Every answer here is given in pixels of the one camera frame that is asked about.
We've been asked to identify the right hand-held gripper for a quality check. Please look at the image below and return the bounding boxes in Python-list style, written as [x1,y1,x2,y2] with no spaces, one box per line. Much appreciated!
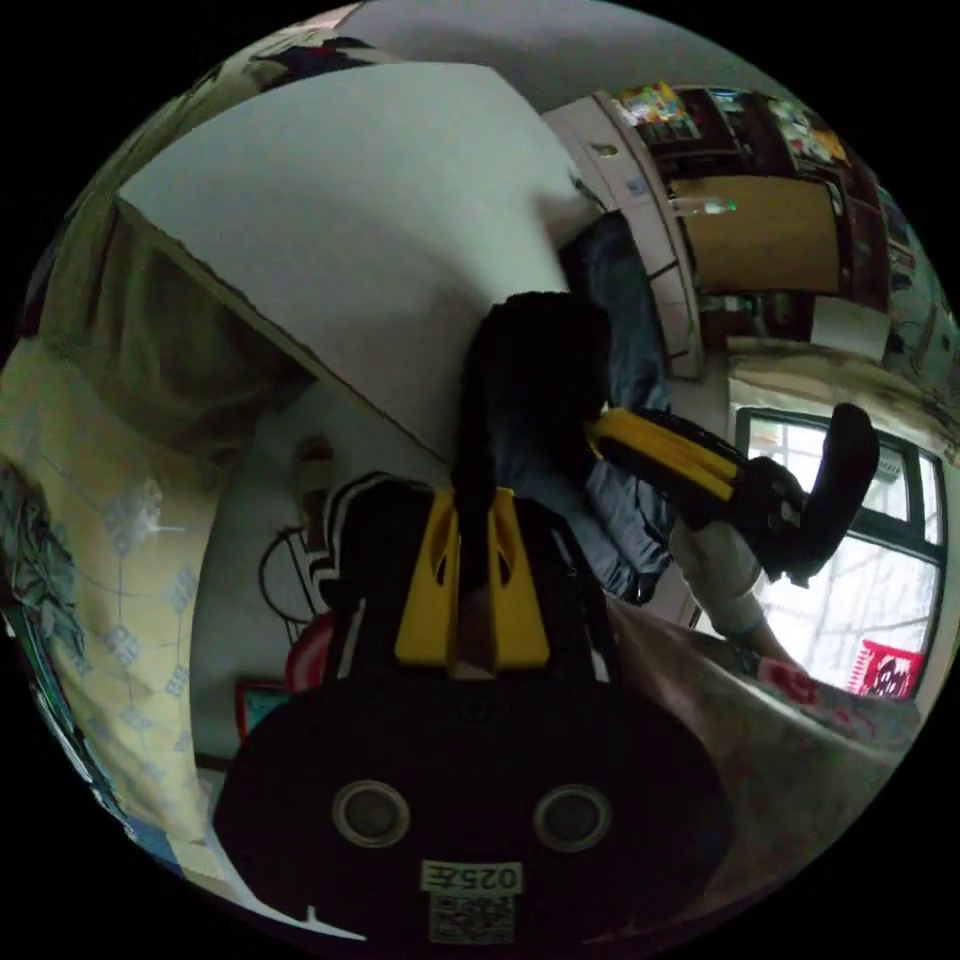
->
[589,407,819,590]

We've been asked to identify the yellow printed cloth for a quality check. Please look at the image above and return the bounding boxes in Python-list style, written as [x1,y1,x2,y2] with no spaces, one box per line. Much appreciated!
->
[0,337,230,871]

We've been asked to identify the bed with floral sheet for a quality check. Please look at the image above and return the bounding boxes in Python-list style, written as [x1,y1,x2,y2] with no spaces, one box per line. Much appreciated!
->
[603,596,928,928]

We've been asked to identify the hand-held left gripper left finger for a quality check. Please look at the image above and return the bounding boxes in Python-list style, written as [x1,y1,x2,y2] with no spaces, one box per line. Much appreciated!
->
[394,488,461,667]

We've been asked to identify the window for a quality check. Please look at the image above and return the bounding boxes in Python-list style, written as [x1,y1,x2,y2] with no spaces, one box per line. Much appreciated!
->
[733,407,949,703]

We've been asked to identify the dark wooden shelf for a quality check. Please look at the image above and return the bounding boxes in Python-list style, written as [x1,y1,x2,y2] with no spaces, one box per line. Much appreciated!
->
[611,78,928,350]

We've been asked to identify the olive brown curtain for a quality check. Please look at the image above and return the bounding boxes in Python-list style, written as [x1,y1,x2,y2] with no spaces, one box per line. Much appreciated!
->
[41,198,318,470]

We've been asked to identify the person's right forearm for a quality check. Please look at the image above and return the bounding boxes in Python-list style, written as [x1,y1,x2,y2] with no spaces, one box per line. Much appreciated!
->
[669,517,798,669]

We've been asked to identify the black drawstring bag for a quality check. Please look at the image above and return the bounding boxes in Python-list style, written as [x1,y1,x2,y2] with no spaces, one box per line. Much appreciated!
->
[449,290,613,595]

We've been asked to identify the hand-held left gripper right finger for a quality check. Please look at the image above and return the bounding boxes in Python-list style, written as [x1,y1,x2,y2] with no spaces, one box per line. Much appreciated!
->
[488,487,552,672]

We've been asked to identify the person's body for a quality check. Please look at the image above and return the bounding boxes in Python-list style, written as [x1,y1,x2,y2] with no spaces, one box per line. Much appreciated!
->
[560,212,680,605]

